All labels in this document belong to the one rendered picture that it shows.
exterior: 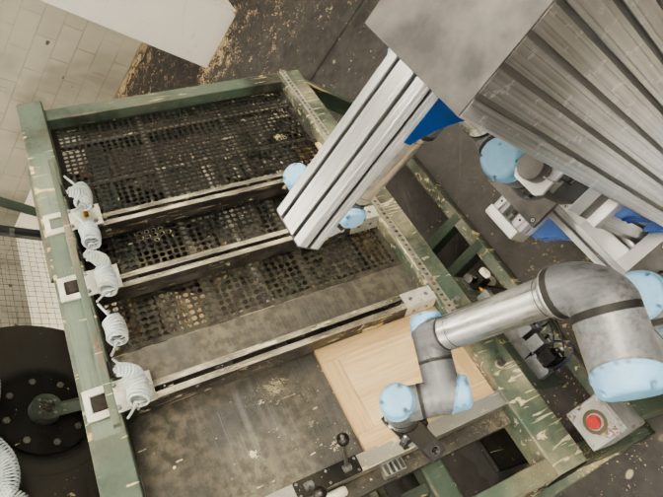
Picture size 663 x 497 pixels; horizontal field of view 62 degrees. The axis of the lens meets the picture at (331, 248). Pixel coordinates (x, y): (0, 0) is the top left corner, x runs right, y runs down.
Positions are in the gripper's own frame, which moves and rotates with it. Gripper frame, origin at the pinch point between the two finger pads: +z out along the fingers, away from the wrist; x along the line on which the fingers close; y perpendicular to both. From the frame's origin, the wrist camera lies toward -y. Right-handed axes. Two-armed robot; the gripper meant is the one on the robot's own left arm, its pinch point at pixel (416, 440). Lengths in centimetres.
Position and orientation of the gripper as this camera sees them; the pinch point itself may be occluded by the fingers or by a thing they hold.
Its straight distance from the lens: 153.9
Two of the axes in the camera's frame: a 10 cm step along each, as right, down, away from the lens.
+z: 2.1, 4.9, 8.4
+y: -6.8, -5.5, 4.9
